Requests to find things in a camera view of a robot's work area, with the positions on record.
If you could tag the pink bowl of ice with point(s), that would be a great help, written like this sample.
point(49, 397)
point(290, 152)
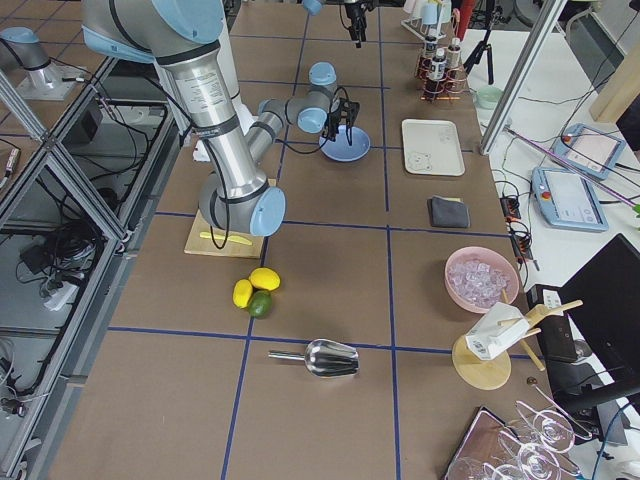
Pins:
point(476, 278)

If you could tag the black tripod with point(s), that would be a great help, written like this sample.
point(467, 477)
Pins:
point(484, 47)

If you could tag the grey folded cloth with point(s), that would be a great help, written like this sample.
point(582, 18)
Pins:
point(446, 213)

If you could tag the black handled knife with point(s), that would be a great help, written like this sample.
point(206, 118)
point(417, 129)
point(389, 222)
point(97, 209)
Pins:
point(230, 238)

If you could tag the aluminium frame post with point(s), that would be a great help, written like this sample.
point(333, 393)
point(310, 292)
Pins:
point(533, 45)

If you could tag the blue plate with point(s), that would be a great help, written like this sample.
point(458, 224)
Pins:
point(338, 150)

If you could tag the clear glass rack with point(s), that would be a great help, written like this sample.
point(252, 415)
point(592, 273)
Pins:
point(534, 445)

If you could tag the white carton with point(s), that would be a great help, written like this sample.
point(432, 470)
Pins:
point(498, 329)

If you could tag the green lime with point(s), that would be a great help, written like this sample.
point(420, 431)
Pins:
point(260, 304)

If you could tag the metal scoop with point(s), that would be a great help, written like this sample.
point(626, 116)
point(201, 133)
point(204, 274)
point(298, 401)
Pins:
point(324, 358)

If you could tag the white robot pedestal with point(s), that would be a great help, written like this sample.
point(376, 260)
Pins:
point(227, 67)

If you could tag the yellow lemon upper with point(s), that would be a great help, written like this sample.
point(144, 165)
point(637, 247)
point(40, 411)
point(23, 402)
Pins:
point(265, 279)

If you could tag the yellow lemon left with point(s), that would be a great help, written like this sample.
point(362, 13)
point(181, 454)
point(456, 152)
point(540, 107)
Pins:
point(242, 293)

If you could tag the blue teach pendant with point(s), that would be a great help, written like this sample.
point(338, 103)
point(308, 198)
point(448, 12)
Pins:
point(567, 201)
point(589, 149)

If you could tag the copper bottle rack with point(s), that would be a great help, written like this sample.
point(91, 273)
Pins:
point(439, 69)

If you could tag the blue teach pendant far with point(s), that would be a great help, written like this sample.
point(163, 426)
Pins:
point(589, 149)

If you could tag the wooden cup stand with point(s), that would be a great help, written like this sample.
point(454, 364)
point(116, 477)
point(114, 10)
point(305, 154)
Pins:
point(493, 374)

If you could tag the wooden cutting board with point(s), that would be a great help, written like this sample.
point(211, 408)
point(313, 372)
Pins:
point(225, 245)

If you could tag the cream bear tray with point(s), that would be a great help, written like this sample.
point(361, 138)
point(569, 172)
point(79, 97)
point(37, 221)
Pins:
point(432, 147)

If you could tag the black monitor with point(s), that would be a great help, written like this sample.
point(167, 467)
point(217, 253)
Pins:
point(608, 320)

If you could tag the blue teach pendant near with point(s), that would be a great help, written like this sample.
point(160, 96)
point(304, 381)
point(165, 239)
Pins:
point(567, 201)

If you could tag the mint green bowl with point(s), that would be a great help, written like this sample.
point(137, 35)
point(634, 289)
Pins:
point(487, 97)

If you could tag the yellow lemon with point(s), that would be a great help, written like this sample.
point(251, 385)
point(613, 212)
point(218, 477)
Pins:
point(242, 293)
point(265, 279)

